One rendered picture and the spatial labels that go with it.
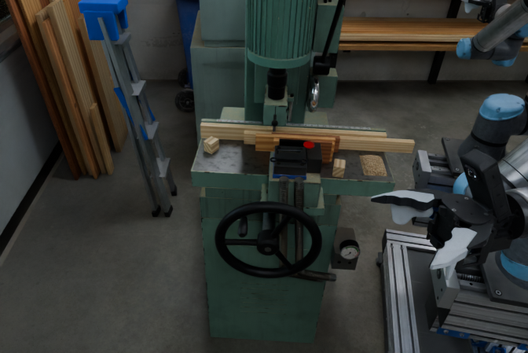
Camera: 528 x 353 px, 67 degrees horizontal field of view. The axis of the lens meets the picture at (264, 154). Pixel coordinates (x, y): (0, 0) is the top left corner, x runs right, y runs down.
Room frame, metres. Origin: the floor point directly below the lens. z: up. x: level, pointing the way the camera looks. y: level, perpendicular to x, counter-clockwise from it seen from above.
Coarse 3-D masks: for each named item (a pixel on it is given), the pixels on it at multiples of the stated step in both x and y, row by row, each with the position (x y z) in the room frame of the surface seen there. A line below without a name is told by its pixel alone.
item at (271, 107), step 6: (264, 102) 1.04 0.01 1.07; (270, 102) 1.04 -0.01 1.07; (276, 102) 1.04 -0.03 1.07; (282, 102) 1.04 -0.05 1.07; (264, 108) 1.02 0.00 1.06; (270, 108) 1.02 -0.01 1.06; (276, 108) 1.02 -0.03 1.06; (282, 108) 1.02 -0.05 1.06; (264, 114) 1.02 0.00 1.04; (270, 114) 1.02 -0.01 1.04; (276, 114) 1.02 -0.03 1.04; (282, 114) 1.02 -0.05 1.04; (264, 120) 1.02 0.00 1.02; (270, 120) 1.02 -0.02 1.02; (282, 120) 1.02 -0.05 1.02
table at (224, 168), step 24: (240, 144) 1.06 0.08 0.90; (192, 168) 0.92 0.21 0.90; (216, 168) 0.93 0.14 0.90; (240, 168) 0.93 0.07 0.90; (264, 168) 0.94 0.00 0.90; (360, 168) 0.96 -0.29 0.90; (264, 192) 0.87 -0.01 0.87; (336, 192) 0.90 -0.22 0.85; (360, 192) 0.90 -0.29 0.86; (384, 192) 0.90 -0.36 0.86
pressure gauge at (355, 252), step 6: (348, 240) 0.86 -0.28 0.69; (342, 246) 0.85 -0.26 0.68; (348, 246) 0.84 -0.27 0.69; (354, 246) 0.84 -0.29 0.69; (342, 252) 0.84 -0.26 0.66; (348, 252) 0.84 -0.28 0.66; (354, 252) 0.84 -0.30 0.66; (360, 252) 0.84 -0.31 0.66; (348, 258) 0.84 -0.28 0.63; (354, 258) 0.84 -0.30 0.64
